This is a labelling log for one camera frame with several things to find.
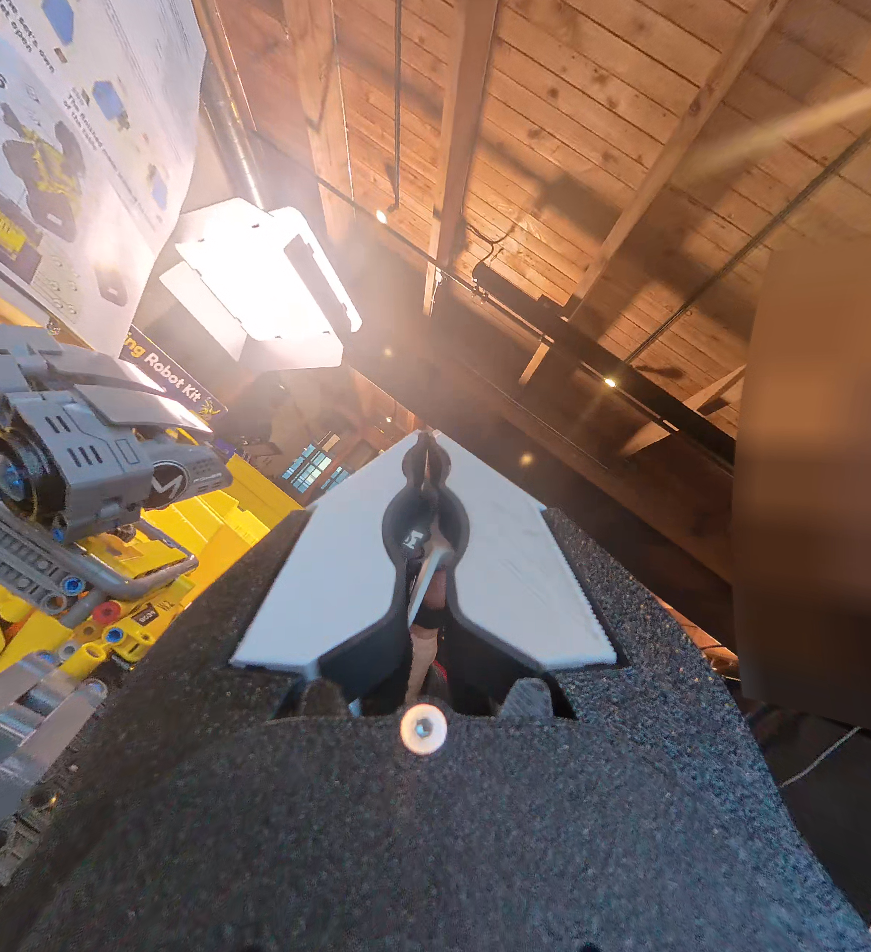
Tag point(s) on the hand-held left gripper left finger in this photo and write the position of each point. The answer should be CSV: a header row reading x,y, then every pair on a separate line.
x,y
324,580

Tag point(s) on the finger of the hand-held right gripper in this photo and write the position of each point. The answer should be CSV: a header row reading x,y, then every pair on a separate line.
x,y
429,576

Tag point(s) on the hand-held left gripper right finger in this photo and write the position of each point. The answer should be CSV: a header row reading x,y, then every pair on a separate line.
x,y
532,587

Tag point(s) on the yellow black strip sticker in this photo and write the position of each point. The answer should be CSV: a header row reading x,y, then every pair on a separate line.
x,y
149,616

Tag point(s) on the yellow grey toy brick robot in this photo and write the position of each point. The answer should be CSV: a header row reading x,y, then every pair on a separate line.
x,y
41,632

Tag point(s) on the yellow plastic bin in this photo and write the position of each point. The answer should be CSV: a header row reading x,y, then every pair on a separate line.
x,y
234,513

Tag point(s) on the paned window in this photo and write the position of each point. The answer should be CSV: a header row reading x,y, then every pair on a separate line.
x,y
313,468

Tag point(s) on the blue robot kit box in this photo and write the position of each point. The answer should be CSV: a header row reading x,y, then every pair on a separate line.
x,y
175,375

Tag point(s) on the white studio light panel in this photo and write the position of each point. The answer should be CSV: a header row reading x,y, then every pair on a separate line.
x,y
257,282

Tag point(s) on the robot instruction booklet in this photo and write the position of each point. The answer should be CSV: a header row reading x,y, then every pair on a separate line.
x,y
71,149

